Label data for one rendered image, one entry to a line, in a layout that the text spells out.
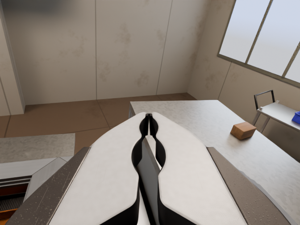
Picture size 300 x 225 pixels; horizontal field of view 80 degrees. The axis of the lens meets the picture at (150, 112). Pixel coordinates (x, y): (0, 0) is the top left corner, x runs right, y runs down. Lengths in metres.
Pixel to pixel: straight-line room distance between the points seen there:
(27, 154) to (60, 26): 2.06
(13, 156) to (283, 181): 1.24
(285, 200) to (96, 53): 2.81
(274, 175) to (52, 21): 2.80
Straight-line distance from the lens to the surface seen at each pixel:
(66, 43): 2.97
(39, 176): 0.92
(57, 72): 3.08
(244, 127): 0.96
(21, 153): 1.22
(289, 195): 0.80
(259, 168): 0.84
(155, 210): 0.77
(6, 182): 0.97
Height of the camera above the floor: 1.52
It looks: 30 degrees down
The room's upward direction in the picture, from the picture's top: 9 degrees clockwise
